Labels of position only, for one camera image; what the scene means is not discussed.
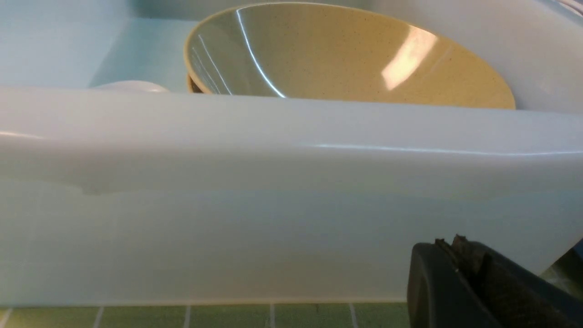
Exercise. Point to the green checkered table mat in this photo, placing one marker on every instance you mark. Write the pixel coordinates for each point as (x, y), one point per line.
(333, 315)

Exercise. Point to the beige noodle bowl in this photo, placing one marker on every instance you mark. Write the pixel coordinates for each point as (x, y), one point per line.
(191, 86)
(299, 50)

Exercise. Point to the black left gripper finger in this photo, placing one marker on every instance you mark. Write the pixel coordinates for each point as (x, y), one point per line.
(465, 284)

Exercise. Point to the beige noodle bowl in tub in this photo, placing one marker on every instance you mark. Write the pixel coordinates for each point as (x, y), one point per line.
(191, 86)

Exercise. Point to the white sauce dish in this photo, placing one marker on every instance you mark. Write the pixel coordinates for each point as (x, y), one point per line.
(132, 86)

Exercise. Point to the large white plastic tub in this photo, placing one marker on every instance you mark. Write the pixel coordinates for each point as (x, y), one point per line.
(135, 198)

